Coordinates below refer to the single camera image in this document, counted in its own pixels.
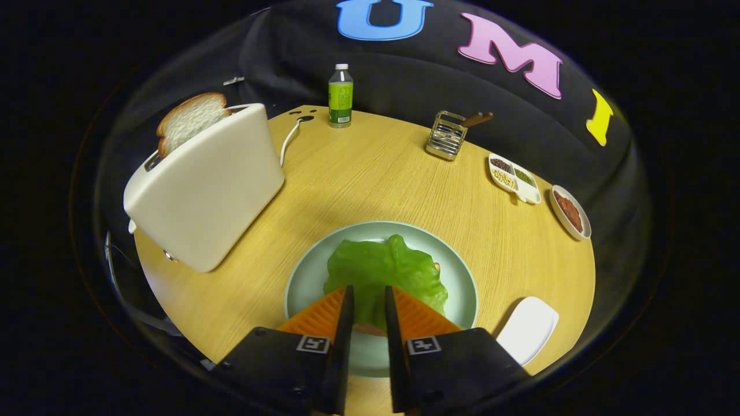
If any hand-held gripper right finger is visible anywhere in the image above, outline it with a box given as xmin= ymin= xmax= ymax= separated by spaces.
xmin=384 ymin=285 xmax=530 ymax=414

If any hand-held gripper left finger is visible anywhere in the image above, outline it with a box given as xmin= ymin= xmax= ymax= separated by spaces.
xmin=211 ymin=285 xmax=355 ymax=415

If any green lettuce leaf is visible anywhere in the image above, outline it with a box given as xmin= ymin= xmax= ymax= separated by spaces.
xmin=323 ymin=234 xmax=449 ymax=333

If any toasted bread slice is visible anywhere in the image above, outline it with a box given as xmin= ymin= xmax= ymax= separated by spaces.
xmin=157 ymin=92 xmax=229 ymax=159

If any light green round plate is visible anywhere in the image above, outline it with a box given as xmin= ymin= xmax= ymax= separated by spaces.
xmin=284 ymin=221 xmax=479 ymax=379

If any white rounded square plate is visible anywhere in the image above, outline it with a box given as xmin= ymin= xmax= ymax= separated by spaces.
xmin=496 ymin=296 xmax=560 ymax=367

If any white toaster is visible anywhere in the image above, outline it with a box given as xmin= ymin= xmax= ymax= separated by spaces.
xmin=123 ymin=103 xmax=286 ymax=273

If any white divided dish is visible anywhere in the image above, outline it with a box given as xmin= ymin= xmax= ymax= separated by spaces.
xmin=488 ymin=153 xmax=542 ymax=205

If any metal utensil holder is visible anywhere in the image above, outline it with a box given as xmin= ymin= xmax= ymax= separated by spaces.
xmin=425 ymin=110 xmax=469 ymax=161

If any red meat piece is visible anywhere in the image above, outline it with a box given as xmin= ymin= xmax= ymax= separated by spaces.
xmin=553 ymin=190 xmax=584 ymax=233

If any white oval plate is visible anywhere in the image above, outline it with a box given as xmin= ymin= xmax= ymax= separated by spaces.
xmin=549 ymin=184 xmax=592 ymax=241

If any green drink bottle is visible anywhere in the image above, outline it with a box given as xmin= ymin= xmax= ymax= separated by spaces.
xmin=328 ymin=64 xmax=354 ymax=128

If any white toaster cable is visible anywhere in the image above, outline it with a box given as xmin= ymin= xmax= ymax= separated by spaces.
xmin=280 ymin=115 xmax=315 ymax=168

